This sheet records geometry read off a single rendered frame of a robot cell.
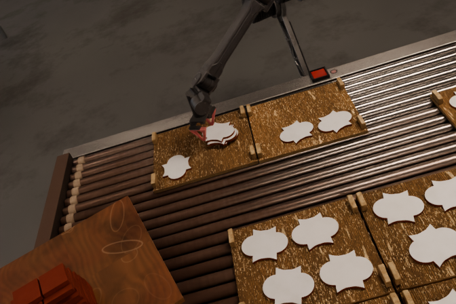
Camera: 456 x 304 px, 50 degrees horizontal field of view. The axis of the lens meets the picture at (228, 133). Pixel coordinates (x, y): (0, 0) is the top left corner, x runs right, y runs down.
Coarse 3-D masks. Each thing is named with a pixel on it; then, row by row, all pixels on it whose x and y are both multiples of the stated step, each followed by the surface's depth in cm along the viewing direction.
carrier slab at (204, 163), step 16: (240, 128) 197; (160, 144) 204; (176, 144) 201; (192, 144) 198; (240, 144) 189; (160, 160) 195; (192, 160) 190; (208, 160) 187; (224, 160) 185; (240, 160) 182; (256, 160) 179; (160, 176) 188; (192, 176) 182; (208, 176) 181
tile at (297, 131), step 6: (288, 126) 188; (294, 126) 187; (300, 126) 186; (306, 126) 185; (312, 126) 184; (282, 132) 186; (288, 132) 185; (294, 132) 184; (300, 132) 183; (306, 132) 182; (282, 138) 183; (288, 138) 182; (294, 138) 181; (300, 138) 180
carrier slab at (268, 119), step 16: (288, 96) 204; (304, 96) 201; (320, 96) 198; (336, 96) 196; (256, 112) 202; (272, 112) 199; (288, 112) 196; (304, 112) 194; (320, 112) 191; (336, 112) 188; (352, 112) 185; (256, 128) 194; (272, 128) 191; (352, 128) 178; (272, 144) 184; (288, 144) 181; (304, 144) 179; (320, 144) 177
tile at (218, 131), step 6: (210, 126) 197; (216, 126) 196; (222, 126) 195; (228, 126) 194; (210, 132) 194; (216, 132) 193; (222, 132) 192; (228, 132) 191; (210, 138) 191; (216, 138) 190; (222, 138) 189
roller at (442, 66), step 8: (440, 64) 195; (448, 64) 195; (416, 72) 196; (424, 72) 195; (432, 72) 195; (384, 80) 198; (392, 80) 196; (400, 80) 196; (360, 88) 198; (368, 88) 197; (376, 88) 197; (352, 96) 198; (144, 152) 206; (152, 152) 204; (120, 160) 206; (128, 160) 205; (136, 160) 204; (96, 168) 206; (104, 168) 205; (112, 168) 205; (72, 176) 207; (80, 176) 206
